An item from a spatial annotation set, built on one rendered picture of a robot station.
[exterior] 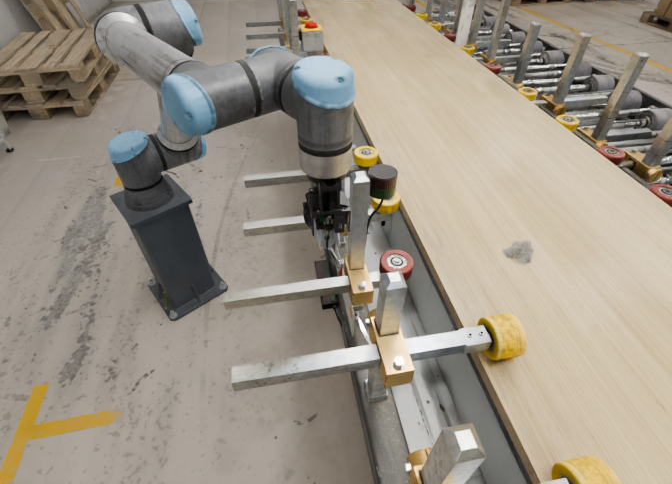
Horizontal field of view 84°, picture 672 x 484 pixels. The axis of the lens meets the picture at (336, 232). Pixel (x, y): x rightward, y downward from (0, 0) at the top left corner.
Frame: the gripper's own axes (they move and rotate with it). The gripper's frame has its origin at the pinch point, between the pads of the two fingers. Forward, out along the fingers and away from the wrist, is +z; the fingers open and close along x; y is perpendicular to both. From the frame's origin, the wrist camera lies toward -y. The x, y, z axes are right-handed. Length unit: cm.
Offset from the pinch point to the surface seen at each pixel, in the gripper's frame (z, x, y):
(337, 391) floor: 101, 5, -12
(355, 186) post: -11.6, 6.5, -2.7
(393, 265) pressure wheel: 10.2, 15.9, 0.6
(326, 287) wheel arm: 14.5, -0.4, 1.0
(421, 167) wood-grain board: 11, 37, -39
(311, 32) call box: -20, 7, -77
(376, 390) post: 25.8, 7.3, 22.4
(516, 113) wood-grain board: 11, 87, -70
